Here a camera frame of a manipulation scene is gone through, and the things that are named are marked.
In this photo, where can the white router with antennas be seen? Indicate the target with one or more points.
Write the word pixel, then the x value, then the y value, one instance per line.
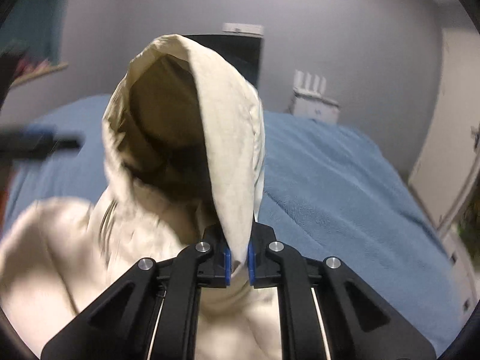
pixel 309 82

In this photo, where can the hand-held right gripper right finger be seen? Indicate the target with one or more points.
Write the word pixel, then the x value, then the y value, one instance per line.
pixel 251 266

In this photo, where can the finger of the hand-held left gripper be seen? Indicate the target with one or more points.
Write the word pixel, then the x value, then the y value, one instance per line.
pixel 37 144

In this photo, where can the white wardrobe door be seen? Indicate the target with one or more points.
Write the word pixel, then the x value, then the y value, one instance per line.
pixel 450 120

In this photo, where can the white wall socket strip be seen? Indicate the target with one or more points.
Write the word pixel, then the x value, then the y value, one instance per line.
pixel 242 29

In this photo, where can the pink cloth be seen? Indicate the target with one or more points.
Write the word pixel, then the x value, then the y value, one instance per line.
pixel 33 65

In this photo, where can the blue curtain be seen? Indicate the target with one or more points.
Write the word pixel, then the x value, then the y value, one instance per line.
pixel 37 26

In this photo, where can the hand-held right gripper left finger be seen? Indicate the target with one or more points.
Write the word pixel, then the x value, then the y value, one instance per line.
pixel 226 266

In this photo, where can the blue fleece blanket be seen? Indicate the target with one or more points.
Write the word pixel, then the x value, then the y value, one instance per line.
pixel 337 195

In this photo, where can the cream hooded jacket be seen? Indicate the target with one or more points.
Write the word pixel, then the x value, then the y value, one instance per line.
pixel 225 138

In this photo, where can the wooden window sill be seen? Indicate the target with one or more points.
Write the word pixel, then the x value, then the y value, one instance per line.
pixel 41 74

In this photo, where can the black monitor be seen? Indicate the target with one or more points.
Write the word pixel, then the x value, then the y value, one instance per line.
pixel 243 60

